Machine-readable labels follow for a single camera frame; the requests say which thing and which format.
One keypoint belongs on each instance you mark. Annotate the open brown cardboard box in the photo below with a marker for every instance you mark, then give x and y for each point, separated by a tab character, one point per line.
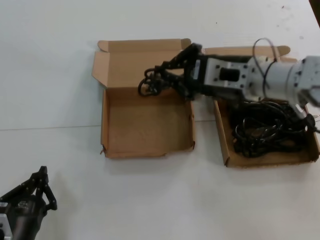
150	130

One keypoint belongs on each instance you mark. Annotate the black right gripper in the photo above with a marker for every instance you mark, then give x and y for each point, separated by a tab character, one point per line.
196	77

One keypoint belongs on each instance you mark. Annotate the cardboard box with holed flap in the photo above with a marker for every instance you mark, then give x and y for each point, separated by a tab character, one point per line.
308	147

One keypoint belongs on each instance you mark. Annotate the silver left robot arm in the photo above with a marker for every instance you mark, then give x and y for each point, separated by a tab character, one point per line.
3	225

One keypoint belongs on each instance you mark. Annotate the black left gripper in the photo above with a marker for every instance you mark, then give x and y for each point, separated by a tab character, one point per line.
22	212

